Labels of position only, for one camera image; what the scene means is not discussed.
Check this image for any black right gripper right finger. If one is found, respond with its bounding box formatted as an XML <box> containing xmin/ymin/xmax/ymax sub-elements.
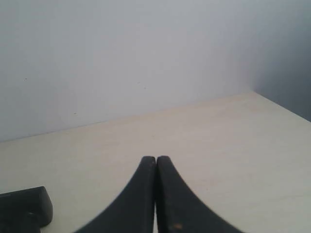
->
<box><xmin>155</xmin><ymin>156</ymin><xmax>240</xmax><ymax>233</ymax></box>

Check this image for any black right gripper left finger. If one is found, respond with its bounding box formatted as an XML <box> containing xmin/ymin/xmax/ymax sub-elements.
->
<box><xmin>77</xmin><ymin>156</ymin><xmax>156</xmax><ymax>233</ymax></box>

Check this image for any black handheld barcode scanner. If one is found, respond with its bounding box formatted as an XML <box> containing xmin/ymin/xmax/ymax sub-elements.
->
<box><xmin>0</xmin><ymin>186</ymin><xmax>53</xmax><ymax>233</ymax></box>

